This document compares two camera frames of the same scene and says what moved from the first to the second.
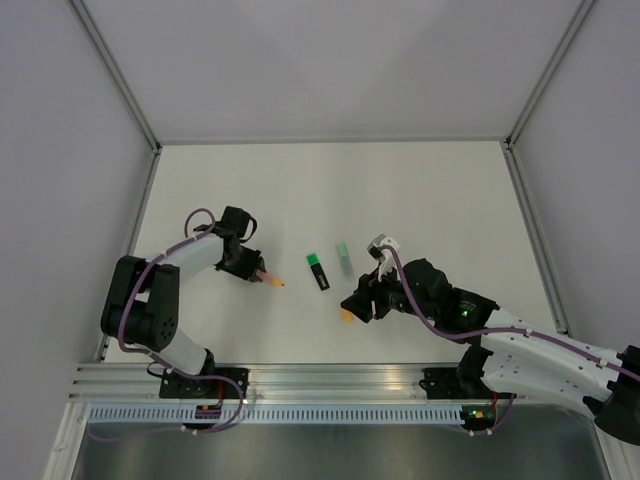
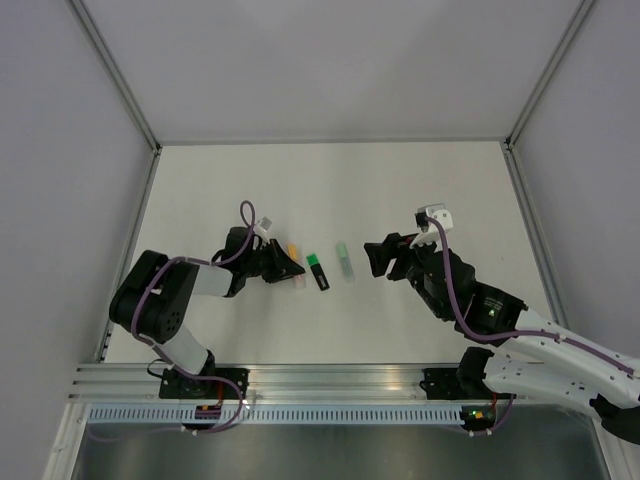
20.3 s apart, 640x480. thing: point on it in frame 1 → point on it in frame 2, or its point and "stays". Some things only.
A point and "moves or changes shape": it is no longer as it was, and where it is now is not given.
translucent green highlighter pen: (347, 268) stays
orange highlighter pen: (275, 282) moves or changes shape
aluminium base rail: (265, 384) stays
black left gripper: (254, 263) → (283, 267)
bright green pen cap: (313, 259) stays
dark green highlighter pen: (320, 277) stays
